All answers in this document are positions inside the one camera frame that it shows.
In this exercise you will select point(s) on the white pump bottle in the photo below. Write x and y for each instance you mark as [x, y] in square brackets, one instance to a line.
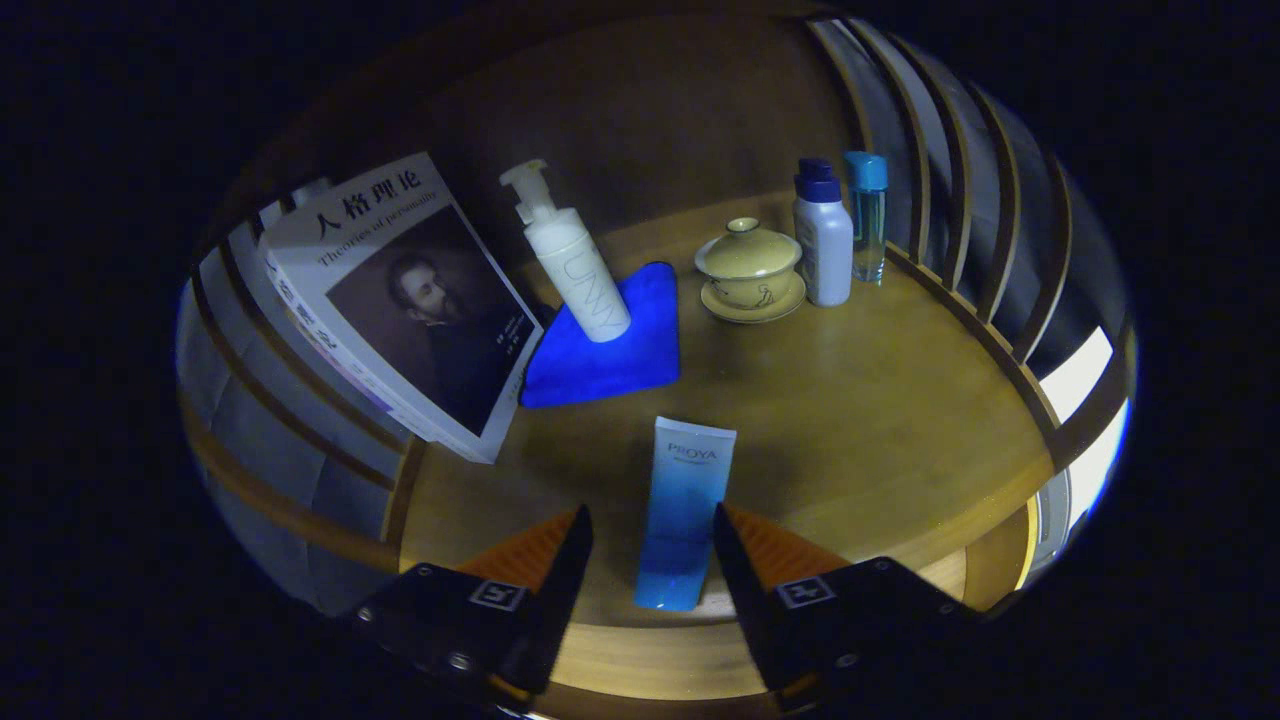
[580, 270]

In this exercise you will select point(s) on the yellow lidded teacup with saucer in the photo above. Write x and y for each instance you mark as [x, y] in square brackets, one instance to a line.
[748, 265]

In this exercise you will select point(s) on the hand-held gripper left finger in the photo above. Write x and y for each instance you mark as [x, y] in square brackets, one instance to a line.
[560, 610]

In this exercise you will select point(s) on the white bottle with blue cap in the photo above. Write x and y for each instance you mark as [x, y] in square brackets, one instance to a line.
[825, 250]

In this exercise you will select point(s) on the wooden countertop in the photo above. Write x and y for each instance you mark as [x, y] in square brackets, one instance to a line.
[850, 420]

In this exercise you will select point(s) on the clear bottle with teal cap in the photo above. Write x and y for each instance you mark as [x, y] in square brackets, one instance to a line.
[866, 210]

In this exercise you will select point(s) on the thick white portrait book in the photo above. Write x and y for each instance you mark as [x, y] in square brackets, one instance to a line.
[400, 300]

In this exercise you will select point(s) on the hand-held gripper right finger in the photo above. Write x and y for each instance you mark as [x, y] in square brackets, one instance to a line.
[745, 610]

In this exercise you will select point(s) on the blue white cosmetic tube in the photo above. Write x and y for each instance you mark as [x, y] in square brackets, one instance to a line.
[685, 500]

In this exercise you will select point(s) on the brown wooden cabinet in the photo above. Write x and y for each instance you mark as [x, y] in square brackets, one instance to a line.
[640, 110]

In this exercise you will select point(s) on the folded blue cloth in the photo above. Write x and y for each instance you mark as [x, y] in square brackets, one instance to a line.
[600, 370]

